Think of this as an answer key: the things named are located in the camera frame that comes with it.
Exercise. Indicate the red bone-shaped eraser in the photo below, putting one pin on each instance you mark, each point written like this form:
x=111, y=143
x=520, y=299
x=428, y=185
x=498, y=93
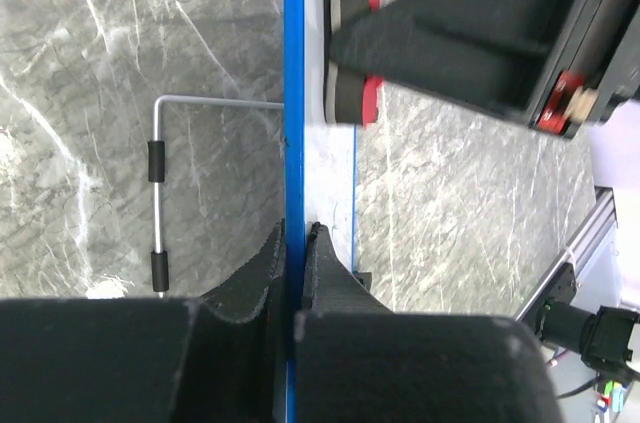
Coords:
x=350, y=92

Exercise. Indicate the blue framed whiteboard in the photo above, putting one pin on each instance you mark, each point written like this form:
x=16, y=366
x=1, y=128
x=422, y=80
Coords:
x=319, y=158

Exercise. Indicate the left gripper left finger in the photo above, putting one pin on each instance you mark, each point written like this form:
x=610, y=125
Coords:
x=217, y=357

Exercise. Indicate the aluminium rail frame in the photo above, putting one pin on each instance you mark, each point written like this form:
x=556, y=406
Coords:
x=585, y=273

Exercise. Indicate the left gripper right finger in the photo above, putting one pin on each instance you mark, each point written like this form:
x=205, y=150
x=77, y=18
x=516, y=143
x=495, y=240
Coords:
x=358, y=361

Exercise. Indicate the whiteboard wire stand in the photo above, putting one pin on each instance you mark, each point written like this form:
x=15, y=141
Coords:
x=159, y=260

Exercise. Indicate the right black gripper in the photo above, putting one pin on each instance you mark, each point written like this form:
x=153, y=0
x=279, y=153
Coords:
x=560, y=61

